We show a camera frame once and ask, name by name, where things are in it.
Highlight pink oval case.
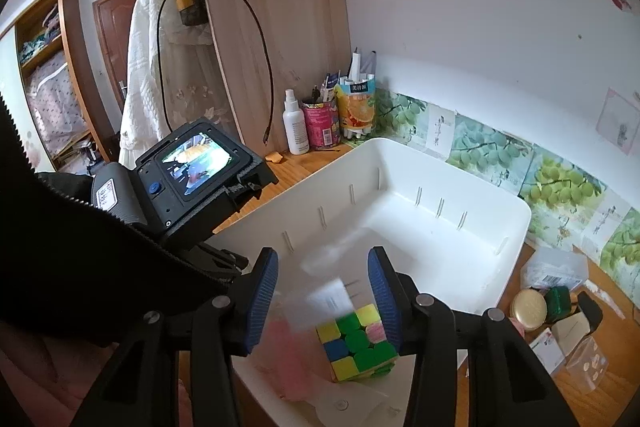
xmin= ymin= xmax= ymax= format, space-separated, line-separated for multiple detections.
xmin=510 ymin=317 xmax=526 ymax=338

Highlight clear box with stickers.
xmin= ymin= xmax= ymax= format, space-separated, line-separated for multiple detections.
xmin=566 ymin=336 xmax=608 ymax=395

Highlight beige angular case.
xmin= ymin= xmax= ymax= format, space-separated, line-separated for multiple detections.
xmin=551 ymin=312 xmax=591 ymax=358

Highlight pink and white clip toy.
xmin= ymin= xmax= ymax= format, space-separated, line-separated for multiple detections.
xmin=250 ymin=311 xmax=326 ymax=402

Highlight multicolour rubik's cube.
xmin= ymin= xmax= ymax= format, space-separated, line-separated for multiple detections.
xmin=316 ymin=303 xmax=398 ymax=383

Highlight white plastic storage bin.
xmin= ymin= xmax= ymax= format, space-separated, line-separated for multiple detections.
xmin=212 ymin=139 xmax=532 ymax=426

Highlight white wall charger 80W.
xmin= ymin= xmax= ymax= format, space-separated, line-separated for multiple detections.
xmin=283 ymin=279 xmax=355 ymax=332

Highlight gold oval compact case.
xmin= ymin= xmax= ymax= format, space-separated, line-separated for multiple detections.
xmin=510 ymin=288 xmax=547 ymax=332

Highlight green and gold box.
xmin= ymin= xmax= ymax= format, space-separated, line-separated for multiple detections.
xmin=544 ymin=286 xmax=572 ymax=323

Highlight black charger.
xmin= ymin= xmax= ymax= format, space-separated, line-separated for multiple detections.
xmin=577 ymin=291 xmax=603 ymax=333

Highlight translucent plastic box with barcode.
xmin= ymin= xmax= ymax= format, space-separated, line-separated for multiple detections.
xmin=520 ymin=247 xmax=589 ymax=291

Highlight white hook plate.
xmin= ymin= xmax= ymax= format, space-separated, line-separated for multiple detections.
xmin=309 ymin=379 xmax=388 ymax=427

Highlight wooden wardrobe shelf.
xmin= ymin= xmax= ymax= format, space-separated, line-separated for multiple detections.
xmin=13 ymin=0 xmax=117 ymax=176

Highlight grape pattern paper backdrop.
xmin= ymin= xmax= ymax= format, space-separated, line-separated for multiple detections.
xmin=348 ymin=89 xmax=639 ymax=303

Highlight white lace curtain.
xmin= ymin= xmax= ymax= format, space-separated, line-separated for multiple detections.
xmin=118 ymin=0 xmax=238 ymax=169

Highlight brown wooden door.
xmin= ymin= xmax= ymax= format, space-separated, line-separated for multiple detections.
xmin=92 ymin=0 xmax=136 ymax=109

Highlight white spray bottle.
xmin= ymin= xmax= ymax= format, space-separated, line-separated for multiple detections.
xmin=282 ymin=89 xmax=310 ymax=155

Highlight pink bear picture sticker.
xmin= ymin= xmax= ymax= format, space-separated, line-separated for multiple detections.
xmin=596 ymin=89 xmax=640 ymax=155

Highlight red pen can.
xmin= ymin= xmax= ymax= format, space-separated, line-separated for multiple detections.
xmin=302 ymin=100 xmax=341 ymax=150

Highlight yellow black hanging device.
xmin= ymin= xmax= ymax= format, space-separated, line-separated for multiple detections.
xmin=175 ymin=0 xmax=208 ymax=27

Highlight action camera with screen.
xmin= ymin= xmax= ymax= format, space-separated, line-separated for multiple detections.
xmin=131 ymin=118 xmax=278 ymax=249

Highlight black cable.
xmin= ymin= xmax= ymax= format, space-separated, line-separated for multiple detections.
xmin=156 ymin=0 xmax=276 ymax=146

